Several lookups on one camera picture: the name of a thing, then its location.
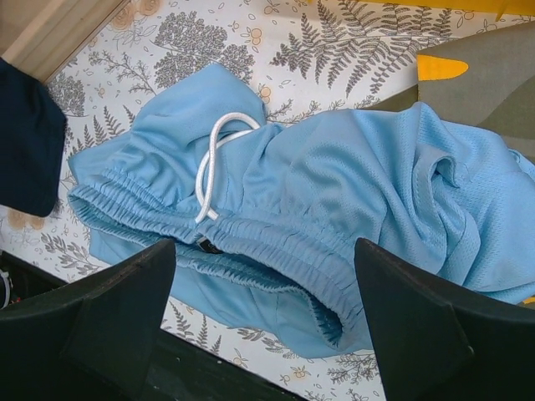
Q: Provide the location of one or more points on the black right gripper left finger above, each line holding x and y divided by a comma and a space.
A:
91, 339

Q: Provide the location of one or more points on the navy blue shorts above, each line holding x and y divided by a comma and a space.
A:
32, 143

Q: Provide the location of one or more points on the wooden clothes rack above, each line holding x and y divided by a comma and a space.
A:
40, 37

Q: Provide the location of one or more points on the light blue shorts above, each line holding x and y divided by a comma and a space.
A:
264, 217

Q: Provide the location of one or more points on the camouflage shorts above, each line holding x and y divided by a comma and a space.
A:
484, 80

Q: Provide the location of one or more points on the yellow plastic tray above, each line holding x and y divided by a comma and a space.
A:
498, 7

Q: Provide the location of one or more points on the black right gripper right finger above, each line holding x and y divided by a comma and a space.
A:
435, 340

